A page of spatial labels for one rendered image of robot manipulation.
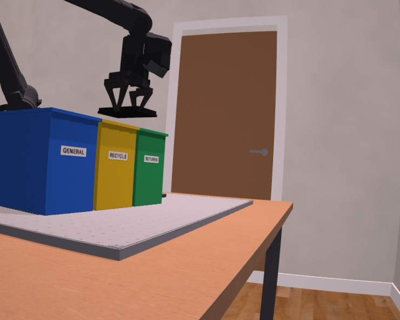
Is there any yellow recycle bin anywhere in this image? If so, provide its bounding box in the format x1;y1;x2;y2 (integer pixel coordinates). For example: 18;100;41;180
93;119;140;211

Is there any blue bin with label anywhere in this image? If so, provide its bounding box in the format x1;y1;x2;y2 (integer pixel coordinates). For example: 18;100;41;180
0;108;102;216

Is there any green open bin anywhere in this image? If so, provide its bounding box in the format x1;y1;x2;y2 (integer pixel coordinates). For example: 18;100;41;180
132;128;169;206

